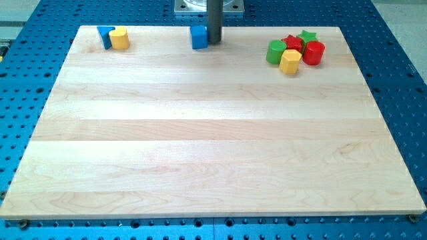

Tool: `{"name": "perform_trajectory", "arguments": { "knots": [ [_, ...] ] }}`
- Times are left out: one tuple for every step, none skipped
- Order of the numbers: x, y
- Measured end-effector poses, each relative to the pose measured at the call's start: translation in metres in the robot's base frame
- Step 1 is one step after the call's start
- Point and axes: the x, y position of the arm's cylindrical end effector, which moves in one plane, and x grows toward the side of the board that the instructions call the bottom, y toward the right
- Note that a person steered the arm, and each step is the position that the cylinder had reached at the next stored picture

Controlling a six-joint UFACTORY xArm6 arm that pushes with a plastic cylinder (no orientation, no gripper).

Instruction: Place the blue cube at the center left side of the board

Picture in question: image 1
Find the blue cube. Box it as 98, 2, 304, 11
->
189, 25, 208, 49

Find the wooden board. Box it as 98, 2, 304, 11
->
1, 25, 426, 220

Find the brass board stop left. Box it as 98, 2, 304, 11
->
17, 219, 29, 230

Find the brass board stop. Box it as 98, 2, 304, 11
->
407, 215, 418, 224
17, 219, 29, 230

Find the brass board stop right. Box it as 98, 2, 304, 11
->
407, 215, 418, 224

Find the yellow hexagonal prism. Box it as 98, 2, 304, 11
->
279, 49, 302, 74

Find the green cylinder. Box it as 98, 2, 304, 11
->
266, 39, 287, 65

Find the red star block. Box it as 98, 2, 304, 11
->
281, 35, 303, 53

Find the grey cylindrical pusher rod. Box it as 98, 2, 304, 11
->
206, 0, 223, 44

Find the red cylinder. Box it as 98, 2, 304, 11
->
302, 41, 326, 65

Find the yellow cylinder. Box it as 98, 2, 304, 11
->
109, 26, 130, 50

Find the green star block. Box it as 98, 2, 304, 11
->
297, 30, 318, 44

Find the blue triangular prism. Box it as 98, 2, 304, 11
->
96, 26, 115, 50

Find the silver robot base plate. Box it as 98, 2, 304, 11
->
173, 0, 245, 16

